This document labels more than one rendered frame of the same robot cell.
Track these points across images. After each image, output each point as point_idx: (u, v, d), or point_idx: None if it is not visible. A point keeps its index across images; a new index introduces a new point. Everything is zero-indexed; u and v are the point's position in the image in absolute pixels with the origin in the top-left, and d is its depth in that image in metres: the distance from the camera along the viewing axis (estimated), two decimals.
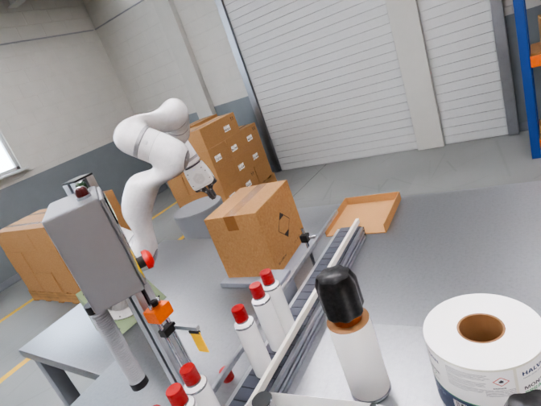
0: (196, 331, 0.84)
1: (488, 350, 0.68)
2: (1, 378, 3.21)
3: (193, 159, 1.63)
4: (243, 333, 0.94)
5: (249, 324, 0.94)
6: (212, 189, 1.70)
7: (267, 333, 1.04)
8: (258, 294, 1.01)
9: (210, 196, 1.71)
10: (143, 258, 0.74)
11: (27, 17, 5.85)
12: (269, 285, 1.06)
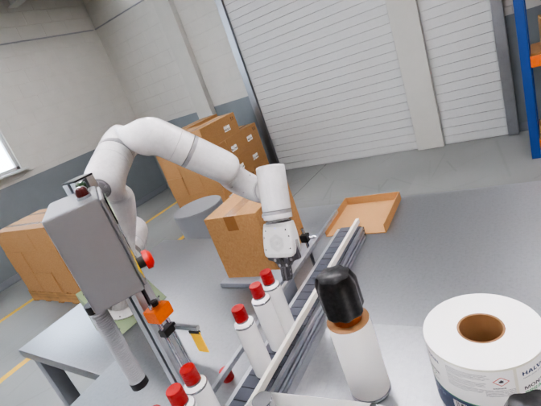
0: (196, 331, 0.84)
1: (488, 350, 0.68)
2: (1, 378, 3.21)
3: (279, 213, 1.10)
4: (243, 333, 0.94)
5: (249, 324, 0.94)
6: (287, 267, 1.13)
7: (267, 333, 1.04)
8: (258, 294, 1.01)
9: (282, 274, 1.14)
10: (143, 258, 0.74)
11: (27, 17, 5.85)
12: (269, 285, 1.06)
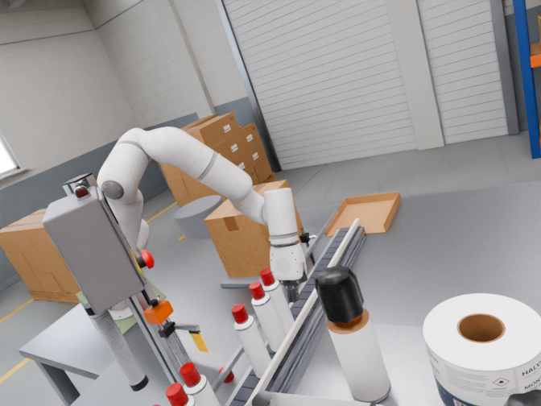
0: (196, 331, 0.84)
1: (488, 350, 0.68)
2: (1, 378, 3.21)
3: (287, 238, 1.13)
4: (243, 333, 0.94)
5: (249, 324, 0.94)
6: (294, 289, 1.16)
7: (267, 333, 1.04)
8: (258, 294, 1.01)
9: (289, 296, 1.16)
10: (143, 258, 0.74)
11: (27, 17, 5.85)
12: (269, 285, 1.06)
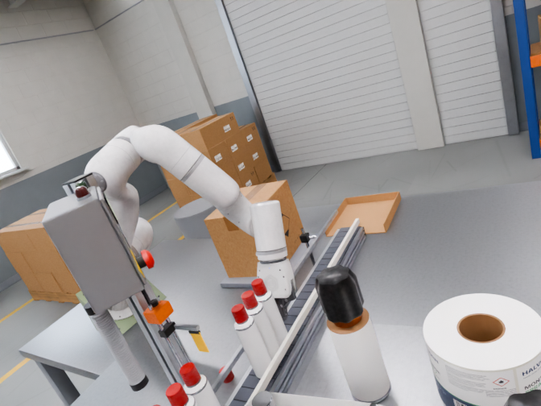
0: (196, 331, 0.84)
1: (488, 350, 0.68)
2: (1, 378, 3.21)
3: (274, 253, 1.06)
4: (243, 333, 0.94)
5: (249, 324, 0.94)
6: (282, 308, 1.09)
7: None
8: (250, 304, 0.98)
9: None
10: (143, 258, 0.74)
11: (27, 17, 5.85)
12: (260, 296, 1.03)
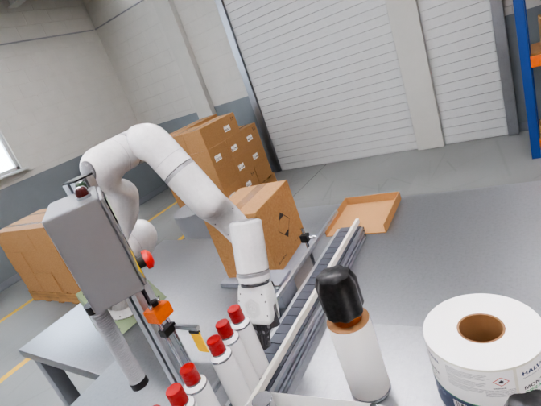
0: (196, 331, 0.84)
1: (488, 350, 0.68)
2: (1, 378, 3.21)
3: (255, 276, 0.98)
4: (220, 366, 0.86)
5: (227, 356, 0.86)
6: (265, 334, 1.01)
7: None
8: (226, 333, 0.90)
9: (259, 342, 1.02)
10: (143, 258, 0.74)
11: (27, 17, 5.85)
12: (236, 324, 0.95)
